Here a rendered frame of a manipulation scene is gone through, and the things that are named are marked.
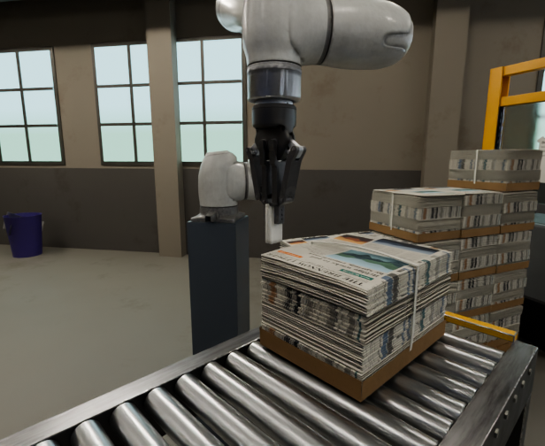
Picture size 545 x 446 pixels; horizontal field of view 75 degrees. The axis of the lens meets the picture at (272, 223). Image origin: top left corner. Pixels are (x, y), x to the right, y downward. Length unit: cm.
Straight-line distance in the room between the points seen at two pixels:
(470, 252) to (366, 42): 166
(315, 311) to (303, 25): 51
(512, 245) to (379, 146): 220
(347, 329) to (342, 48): 49
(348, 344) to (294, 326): 14
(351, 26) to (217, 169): 88
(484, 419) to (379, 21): 69
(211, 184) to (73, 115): 415
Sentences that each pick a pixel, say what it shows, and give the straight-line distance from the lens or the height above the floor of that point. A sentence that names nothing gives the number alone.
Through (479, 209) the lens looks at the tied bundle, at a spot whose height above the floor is 98.
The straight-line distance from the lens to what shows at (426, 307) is 91.
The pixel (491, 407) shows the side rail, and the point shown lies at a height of 80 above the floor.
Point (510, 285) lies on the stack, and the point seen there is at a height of 52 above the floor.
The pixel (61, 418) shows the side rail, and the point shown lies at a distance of 80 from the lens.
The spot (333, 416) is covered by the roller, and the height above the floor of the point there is 80.
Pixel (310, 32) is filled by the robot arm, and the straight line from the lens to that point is 62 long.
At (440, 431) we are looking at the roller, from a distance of 76.
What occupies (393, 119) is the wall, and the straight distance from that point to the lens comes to 427.
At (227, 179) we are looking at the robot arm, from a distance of 139.
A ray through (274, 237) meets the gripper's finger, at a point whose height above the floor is 111.
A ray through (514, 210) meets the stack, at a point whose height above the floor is 96.
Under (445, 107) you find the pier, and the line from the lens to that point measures 421.
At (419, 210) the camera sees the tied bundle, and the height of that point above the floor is 100.
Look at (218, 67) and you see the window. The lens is 454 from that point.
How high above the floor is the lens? 125
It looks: 11 degrees down
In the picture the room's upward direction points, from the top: straight up
